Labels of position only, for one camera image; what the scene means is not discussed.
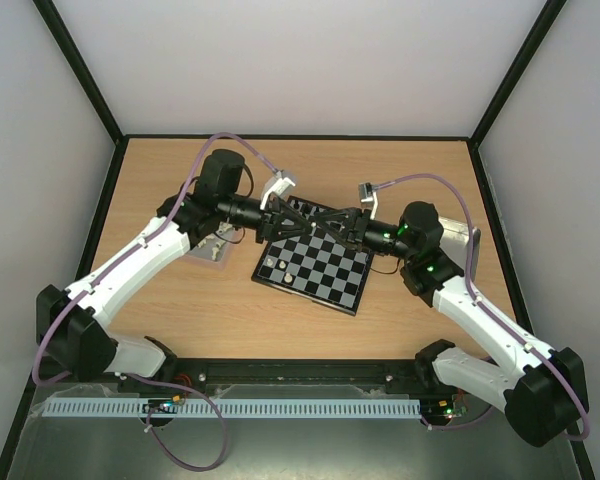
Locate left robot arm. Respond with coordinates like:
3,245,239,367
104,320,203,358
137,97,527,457
35,149,311,382

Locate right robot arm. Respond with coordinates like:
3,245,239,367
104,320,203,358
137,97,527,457
313,201,589,447

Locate light blue cable duct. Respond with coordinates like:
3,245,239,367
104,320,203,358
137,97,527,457
41,397,421,420

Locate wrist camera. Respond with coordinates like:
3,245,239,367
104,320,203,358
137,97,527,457
358,182,379,220
260,170,297,210

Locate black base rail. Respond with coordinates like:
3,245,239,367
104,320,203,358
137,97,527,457
29,357,561,396

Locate black white chessboard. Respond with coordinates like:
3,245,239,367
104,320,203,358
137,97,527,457
251,195,376,318

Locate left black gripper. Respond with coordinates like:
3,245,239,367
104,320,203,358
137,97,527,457
219,195,313,245

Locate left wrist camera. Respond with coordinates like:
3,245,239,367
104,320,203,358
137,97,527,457
260,170,297,210

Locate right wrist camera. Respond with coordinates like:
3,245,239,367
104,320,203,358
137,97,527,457
358,182,379,220

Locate left metal tray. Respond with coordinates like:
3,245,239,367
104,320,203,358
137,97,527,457
184,222,244,270

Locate black metal frame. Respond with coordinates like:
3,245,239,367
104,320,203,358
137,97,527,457
0,0,597,480

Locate right metal tray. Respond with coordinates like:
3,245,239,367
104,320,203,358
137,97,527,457
439,217,481,281

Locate metal tray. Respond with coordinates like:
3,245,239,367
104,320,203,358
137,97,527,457
439,217,481,281
184,222,244,270

